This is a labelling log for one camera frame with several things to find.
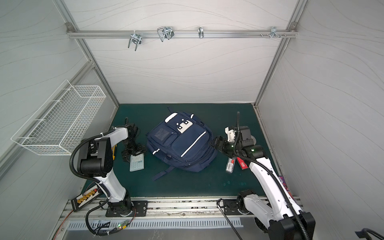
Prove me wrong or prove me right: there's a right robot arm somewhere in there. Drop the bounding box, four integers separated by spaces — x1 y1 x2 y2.
210 126 316 240

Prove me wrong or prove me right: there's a yellow utility knife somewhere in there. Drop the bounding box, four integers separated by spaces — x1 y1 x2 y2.
112 145 117 160

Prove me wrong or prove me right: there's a metal hook clamp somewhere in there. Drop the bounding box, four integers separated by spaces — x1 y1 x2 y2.
157 26 175 42
260 27 287 39
128 32 142 51

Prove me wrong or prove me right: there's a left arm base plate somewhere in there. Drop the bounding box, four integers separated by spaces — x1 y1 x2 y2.
106 201 148 218

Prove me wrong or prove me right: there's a middle metal hook clamp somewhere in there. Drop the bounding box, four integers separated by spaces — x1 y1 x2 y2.
157 26 175 42

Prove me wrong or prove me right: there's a yellow terminal block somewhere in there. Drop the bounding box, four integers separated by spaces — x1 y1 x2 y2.
71 184 102 212

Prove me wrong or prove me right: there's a right metal hook clamp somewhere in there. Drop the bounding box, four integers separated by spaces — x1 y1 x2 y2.
260 27 287 39

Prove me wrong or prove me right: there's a small metal ring clamp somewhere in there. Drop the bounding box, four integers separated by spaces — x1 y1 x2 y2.
198 27 204 39

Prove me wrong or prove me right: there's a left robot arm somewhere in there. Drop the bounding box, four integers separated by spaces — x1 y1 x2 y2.
71 119 146 217

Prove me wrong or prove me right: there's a white wire basket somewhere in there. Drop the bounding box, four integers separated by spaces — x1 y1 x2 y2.
11 80 106 156

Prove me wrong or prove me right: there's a red flat box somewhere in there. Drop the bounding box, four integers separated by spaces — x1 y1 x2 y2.
237 157 249 170

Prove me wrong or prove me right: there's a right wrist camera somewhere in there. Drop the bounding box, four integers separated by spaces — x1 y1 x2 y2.
225 127 236 143

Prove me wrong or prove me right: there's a clear pen case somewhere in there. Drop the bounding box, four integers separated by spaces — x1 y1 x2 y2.
226 158 236 174

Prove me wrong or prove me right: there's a left metal hook clamp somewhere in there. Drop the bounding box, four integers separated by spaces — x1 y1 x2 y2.
128 32 142 51

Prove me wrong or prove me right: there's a white green calculator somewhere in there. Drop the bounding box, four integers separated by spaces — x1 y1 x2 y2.
130 154 145 172

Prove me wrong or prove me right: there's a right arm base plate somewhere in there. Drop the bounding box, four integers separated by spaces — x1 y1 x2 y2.
222 199 250 216

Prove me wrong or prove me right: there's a pink snack pouch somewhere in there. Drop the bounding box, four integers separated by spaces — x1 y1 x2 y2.
279 176 292 196

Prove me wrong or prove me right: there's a black floor cable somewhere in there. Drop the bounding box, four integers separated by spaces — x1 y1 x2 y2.
216 197 244 240

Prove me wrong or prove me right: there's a clear tape roll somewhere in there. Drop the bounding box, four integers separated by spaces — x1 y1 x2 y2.
251 136 257 145

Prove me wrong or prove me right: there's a navy blue student backpack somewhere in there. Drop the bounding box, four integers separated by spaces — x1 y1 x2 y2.
147 107 218 181

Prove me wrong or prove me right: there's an aluminium top rail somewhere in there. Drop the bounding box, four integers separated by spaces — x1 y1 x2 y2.
67 29 298 39

